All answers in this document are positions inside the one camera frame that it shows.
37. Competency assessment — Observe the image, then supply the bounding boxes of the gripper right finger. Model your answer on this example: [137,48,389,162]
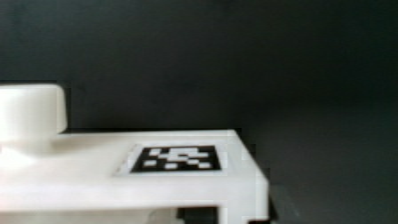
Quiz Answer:
[247,219,274,224]

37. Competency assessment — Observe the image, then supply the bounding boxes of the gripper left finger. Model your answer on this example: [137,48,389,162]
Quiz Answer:
[176,207,219,224]

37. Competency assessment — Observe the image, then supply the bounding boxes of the white front drawer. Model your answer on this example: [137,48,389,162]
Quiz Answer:
[0,84,270,224]

